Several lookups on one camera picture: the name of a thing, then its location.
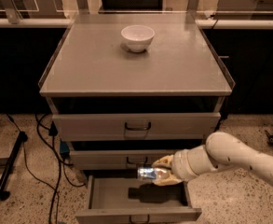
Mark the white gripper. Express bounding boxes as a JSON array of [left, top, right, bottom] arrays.
[[152, 146, 212, 186]]

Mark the redbull can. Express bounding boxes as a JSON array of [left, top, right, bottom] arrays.
[[137, 167, 170, 180]]

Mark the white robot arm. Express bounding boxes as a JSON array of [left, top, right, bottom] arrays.
[[152, 132, 273, 187]]

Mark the grey top drawer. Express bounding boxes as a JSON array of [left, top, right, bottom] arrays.
[[52, 113, 221, 141]]

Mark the grey drawer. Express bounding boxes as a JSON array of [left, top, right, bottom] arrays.
[[52, 113, 221, 141], [75, 175, 202, 224], [70, 149, 176, 170]]

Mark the grey bottom drawer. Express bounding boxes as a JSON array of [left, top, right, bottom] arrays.
[[75, 175, 202, 224]]

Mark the grey middle drawer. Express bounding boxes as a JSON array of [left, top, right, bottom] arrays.
[[70, 149, 176, 170]]

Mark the grey drawer cabinet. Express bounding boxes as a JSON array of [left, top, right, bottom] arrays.
[[38, 13, 236, 224]]

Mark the blue box behind cabinet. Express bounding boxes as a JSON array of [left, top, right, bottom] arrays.
[[60, 141, 70, 157]]

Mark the white ceramic bowl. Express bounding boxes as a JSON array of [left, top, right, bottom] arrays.
[[121, 25, 155, 53]]

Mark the black floor stand bar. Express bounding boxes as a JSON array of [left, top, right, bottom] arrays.
[[0, 132, 28, 201]]

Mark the black floor cable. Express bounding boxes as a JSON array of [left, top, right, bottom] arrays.
[[6, 113, 88, 224]]

